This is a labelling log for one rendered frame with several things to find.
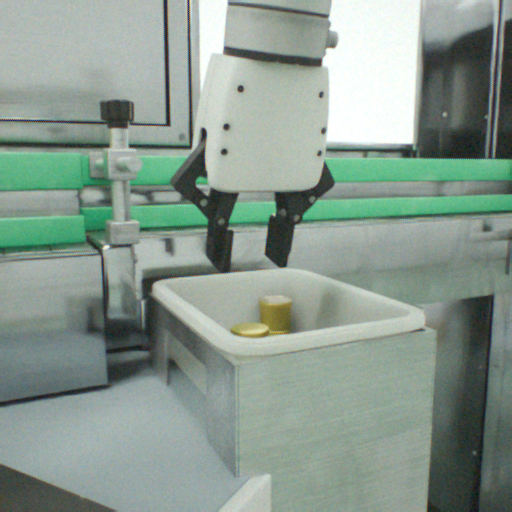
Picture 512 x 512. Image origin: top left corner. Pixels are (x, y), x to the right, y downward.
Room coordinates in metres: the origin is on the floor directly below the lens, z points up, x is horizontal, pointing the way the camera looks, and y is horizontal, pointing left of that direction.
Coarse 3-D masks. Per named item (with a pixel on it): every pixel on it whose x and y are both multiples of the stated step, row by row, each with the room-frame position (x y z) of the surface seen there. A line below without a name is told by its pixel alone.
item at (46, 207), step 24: (0, 168) 0.45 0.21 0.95; (24, 168) 0.45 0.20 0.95; (48, 168) 0.46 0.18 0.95; (72, 168) 0.47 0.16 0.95; (0, 192) 0.45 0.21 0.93; (24, 192) 0.46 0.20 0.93; (48, 192) 0.46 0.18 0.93; (72, 192) 0.47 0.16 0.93; (0, 216) 0.45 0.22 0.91; (24, 216) 0.46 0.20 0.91; (48, 216) 0.46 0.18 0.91; (72, 216) 0.47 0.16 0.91; (0, 240) 0.44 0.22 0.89; (24, 240) 0.45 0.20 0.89; (48, 240) 0.46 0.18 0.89; (72, 240) 0.47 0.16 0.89
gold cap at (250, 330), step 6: (240, 324) 0.46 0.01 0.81; (246, 324) 0.46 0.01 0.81; (252, 324) 0.46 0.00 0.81; (258, 324) 0.46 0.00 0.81; (234, 330) 0.44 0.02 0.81; (240, 330) 0.44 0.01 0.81; (246, 330) 0.44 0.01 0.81; (252, 330) 0.44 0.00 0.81; (258, 330) 0.44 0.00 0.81; (264, 330) 0.44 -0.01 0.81; (240, 336) 0.43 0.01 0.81; (246, 336) 0.43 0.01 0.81; (252, 336) 0.43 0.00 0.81; (258, 336) 0.43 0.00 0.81; (264, 336) 0.44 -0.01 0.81
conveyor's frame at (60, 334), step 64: (0, 256) 0.44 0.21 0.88; (64, 256) 0.45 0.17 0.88; (192, 256) 0.60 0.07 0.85; (256, 256) 0.63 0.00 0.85; (320, 256) 0.67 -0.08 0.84; (384, 256) 0.72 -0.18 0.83; (448, 256) 0.77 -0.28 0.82; (0, 320) 0.43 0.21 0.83; (64, 320) 0.45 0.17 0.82; (128, 320) 0.57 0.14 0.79; (0, 384) 0.42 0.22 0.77; (64, 384) 0.45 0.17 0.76
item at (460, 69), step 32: (448, 0) 1.05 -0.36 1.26; (480, 0) 1.08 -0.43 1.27; (448, 32) 1.05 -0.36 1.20; (480, 32) 1.08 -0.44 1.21; (448, 64) 1.05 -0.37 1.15; (480, 64) 1.09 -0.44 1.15; (448, 96) 1.05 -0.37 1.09; (480, 96) 1.09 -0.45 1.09; (448, 128) 1.05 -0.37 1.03; (480, 128) 1.09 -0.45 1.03
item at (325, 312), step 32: (160, 288) 0.48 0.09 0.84; (192, 288) 0.53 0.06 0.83; (224, 288) 0.54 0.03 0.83; (256, 288) 0.56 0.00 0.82; (288, 288) 0.57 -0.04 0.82; (320, 288) 0.53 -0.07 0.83; (352, 288) 0.48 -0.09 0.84; (192, 320) 0.39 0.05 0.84; (224, 320) 0.54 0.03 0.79; (256, 320) 0.56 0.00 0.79; (320, 320) 0.52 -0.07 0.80; (352, 320) 0.47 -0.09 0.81; (384, 320) 0.38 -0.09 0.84; (416, 320) 0.38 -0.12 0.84; (256, 352) 0.33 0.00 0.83; (288, 352) 0.35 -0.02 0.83
